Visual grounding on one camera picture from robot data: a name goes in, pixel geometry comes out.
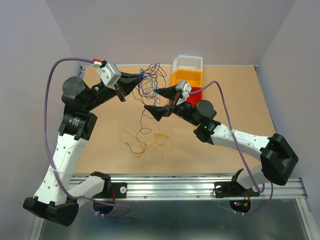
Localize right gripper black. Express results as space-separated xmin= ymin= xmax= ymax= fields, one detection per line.
xmin=144 ymin=83 xmax=201 ymax=127

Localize thin coloured wires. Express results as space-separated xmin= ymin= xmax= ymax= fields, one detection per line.
xmin=119 ymin=62 xmax=175 ymax=158

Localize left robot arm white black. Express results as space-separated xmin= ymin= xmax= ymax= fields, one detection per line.
xmin=23 ymin=73 xmax=142 ymax=227

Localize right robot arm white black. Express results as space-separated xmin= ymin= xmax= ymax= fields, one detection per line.
xmin=144 ymin=85 xmax=299 ymax=195

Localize red plastic bin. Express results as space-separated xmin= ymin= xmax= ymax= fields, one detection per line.
xmin=171 ymin=86 xmax=203 ymax=106

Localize yellow plastic bin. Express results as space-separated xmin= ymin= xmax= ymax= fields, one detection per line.
xmin=171 ymin=69 xmax=203 ymax=88

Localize white plastic bin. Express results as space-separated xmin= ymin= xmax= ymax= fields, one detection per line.
xmin=172 ymin=55 xmax=203 ymax=74

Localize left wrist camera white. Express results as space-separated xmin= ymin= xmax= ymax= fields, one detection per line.
xmin=96 ymin=63 xmax=122 ymax=90

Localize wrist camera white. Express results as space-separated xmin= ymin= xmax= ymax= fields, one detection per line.
xmin=175 ymin=80 xmax=192 ymax=106
xmin=96 ymin=63 xmax=122 ymax=90

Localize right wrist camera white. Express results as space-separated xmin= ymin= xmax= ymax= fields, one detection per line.
xmin=175 ymin=80 xmax=192 ymax=106

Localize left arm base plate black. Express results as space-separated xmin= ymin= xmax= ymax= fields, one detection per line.
xmin=92 ymin=181 xmax=128 ymax=200

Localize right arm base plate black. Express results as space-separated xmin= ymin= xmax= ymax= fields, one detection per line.
xmin=214 ymin=181 xmax=260 ymax=199

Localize aluminium frame rail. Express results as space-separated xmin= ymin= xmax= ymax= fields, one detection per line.
xmin=66 ymin=174 xmax=308 ymax=201

